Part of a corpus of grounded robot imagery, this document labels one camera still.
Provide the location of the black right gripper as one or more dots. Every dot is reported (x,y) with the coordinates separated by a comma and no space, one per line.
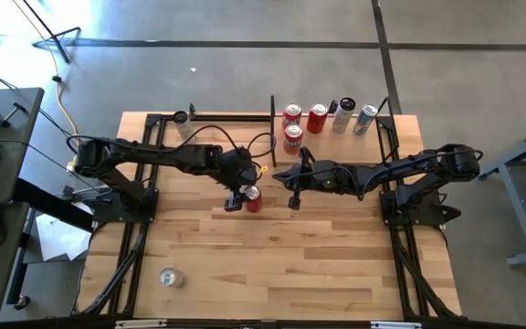
(300,179)

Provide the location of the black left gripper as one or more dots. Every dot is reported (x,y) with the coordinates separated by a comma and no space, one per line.
(245,179)

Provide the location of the black caster wheel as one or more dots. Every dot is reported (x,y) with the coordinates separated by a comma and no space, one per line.
(22,302)

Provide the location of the blue and silver can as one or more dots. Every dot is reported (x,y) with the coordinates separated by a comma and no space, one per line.
(363,122)
(169,277)

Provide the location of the red Fanta can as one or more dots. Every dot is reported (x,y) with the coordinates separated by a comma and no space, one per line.
(291,116)
(293,141)

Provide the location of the wooden shelf board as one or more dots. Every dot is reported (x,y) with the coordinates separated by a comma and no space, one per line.
(336,148)

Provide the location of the black desk support beam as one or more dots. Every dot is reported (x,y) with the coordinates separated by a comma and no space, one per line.
(48,201)

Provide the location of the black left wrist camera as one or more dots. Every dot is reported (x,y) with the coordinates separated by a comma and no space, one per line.
(236,160)

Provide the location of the black aluminium table frame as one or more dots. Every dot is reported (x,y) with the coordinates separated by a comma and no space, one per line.
(217,118)

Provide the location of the white paper sheet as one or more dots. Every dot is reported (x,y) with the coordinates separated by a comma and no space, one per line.
(57,240)

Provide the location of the small yellow tag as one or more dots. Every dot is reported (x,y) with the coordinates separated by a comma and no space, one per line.
(263,169)

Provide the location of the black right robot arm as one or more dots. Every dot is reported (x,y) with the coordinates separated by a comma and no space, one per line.
(381,173)

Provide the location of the white label strip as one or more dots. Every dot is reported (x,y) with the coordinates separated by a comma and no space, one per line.
(140,324)
(395,324)

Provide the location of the tall white can black lid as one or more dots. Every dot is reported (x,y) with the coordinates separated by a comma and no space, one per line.
(341,121)
(185,128)

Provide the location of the black upright bracket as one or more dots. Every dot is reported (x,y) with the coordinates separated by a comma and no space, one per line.
(333,106)
(192,109)

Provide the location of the dark red soda can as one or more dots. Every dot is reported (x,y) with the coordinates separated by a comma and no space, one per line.
(316,121)
(254,203)

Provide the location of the black tripod stand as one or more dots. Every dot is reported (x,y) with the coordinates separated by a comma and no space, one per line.
(45,30)

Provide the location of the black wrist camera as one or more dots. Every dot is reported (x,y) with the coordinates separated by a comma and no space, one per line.
(236,160)
(322,170)

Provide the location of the grey metal desk frame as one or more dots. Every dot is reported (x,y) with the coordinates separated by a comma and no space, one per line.
(515,201)

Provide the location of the black metal shelf frame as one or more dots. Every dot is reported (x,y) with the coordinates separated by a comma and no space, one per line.
(272,137)

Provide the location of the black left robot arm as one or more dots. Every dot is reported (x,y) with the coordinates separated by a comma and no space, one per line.
(162,155)

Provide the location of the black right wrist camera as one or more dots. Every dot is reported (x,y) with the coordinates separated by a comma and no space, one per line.
(322,170)

